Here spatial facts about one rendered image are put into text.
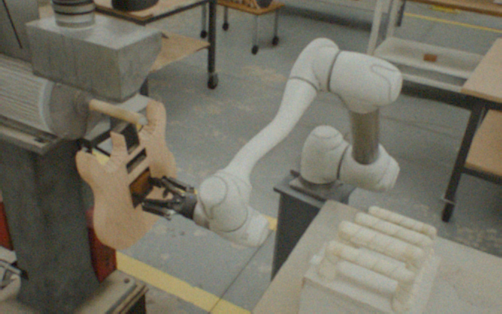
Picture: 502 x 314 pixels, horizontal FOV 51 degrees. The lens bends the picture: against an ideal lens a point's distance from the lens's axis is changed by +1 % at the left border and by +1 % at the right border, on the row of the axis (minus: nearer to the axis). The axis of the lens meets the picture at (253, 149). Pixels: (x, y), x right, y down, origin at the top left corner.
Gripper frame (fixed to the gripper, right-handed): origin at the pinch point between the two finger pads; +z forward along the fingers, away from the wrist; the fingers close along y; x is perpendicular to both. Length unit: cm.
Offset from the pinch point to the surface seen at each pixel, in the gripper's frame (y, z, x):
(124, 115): 7.0, 8.1, 19.7
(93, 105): 7.1, 19.6, 19.9
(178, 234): 71, 50, -118
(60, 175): 3.4, 40.5, -13.8
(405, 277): -11, -79, 17
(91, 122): 9.1, 24.9, 10.2
